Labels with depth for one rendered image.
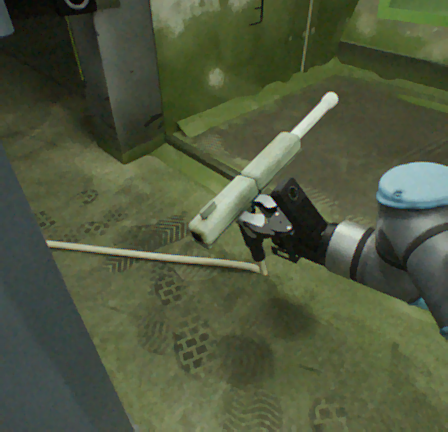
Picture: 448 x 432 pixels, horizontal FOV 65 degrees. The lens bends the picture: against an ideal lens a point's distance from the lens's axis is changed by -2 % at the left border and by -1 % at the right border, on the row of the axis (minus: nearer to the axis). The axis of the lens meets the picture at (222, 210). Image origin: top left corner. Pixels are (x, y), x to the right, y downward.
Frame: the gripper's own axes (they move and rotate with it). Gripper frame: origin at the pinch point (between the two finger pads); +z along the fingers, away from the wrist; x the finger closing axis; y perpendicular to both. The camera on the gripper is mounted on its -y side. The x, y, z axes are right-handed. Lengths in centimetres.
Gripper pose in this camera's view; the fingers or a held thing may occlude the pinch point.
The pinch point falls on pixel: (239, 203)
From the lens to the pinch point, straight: 69.8
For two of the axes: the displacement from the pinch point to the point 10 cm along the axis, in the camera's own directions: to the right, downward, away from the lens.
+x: 6.0, -6.7, 4.4
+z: -7.5, -2.8, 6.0
